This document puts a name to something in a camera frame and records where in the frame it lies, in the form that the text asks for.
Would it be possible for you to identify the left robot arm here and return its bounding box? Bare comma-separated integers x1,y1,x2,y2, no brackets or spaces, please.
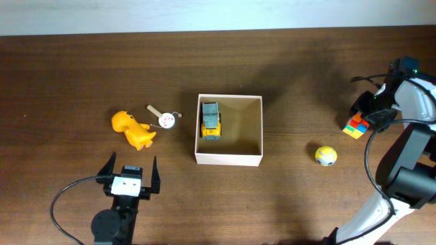
91,152,161,245

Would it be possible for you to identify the yellow grey toy truck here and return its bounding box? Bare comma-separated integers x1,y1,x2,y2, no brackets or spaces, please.
201,102,221,140

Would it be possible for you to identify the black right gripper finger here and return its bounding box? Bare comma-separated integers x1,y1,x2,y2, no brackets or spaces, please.
349,101,362,116
364,108,398,130

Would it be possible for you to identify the orange rubber dinosaur toy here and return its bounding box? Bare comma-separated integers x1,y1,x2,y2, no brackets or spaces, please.
111,111,156,150

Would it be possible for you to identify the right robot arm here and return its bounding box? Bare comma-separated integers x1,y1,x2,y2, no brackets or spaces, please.
322,56,435,244

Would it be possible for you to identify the wooden pig rattle drum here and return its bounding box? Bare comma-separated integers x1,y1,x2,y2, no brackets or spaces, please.
146,105,183,129

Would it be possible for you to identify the colourful puzzle cube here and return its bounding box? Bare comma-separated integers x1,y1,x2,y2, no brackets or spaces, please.
342,112,369,139

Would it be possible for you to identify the yellow grey toy ball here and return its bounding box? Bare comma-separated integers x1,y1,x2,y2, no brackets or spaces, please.
315,146,338,166

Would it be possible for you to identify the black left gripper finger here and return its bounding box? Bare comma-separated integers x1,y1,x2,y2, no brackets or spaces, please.
151,157,161,194
97,152,116,176

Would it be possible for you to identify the pink cardboard box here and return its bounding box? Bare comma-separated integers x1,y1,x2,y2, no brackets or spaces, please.
194,94,264,167

